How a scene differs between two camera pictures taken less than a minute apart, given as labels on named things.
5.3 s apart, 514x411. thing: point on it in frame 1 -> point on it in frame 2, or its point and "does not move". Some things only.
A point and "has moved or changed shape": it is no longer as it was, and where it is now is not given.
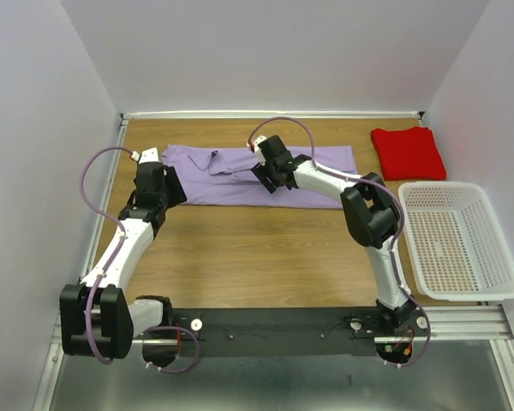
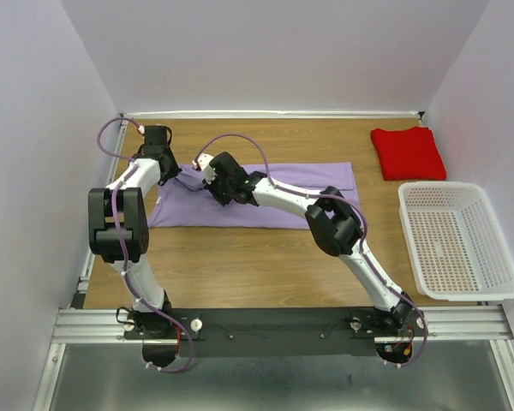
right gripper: (260, 171) -> (209, 183)
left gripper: (172, 181) -> (175, 169)
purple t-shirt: (224, 175) has moved or changed shape
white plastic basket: (457, 247) does not move
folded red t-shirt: (411, 154) does not move
